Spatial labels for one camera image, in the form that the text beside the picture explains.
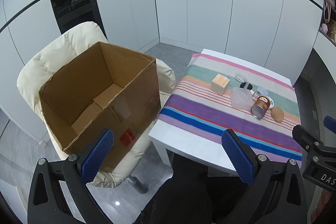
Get light blue case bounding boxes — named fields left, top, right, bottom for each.
left=254, top=85, right=269, bottom=96

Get person's legs in black trousers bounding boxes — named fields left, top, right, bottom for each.
left=134, top=154, right=250, bottom=224

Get cardboard box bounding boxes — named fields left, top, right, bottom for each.
left=39, top=42, right=161, bottom=171

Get brown metal can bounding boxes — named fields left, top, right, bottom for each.
left=251, top=95, right=271, bottom=119

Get person's right hand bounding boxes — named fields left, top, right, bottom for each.
left=311, top=189, right=336, bottom=223

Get beige sponge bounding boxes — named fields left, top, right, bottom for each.
left=271, top=106, right=285, bottom=123

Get translucent plastic box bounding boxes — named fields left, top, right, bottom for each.
left=230, top=86, right=253, bottom=111

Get pale cube box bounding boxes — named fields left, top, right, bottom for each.
left=210, top=74, right=230, bottom=96

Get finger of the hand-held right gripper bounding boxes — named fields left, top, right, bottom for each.
left=292, top=124, right=327, bottom=161
left=323, top=116, right=336, bottom=134

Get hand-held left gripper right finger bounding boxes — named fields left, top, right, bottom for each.
left=218, top=129, right=308, bottom=224

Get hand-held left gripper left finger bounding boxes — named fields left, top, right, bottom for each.
left=28, top=129, right=116, bottom=224

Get cream padded chair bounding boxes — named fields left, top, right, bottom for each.
left=16, top=21, right=176, bottom=194

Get striped colourful cloth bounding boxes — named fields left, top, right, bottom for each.
left=155, top=53, right=302, bottom=161

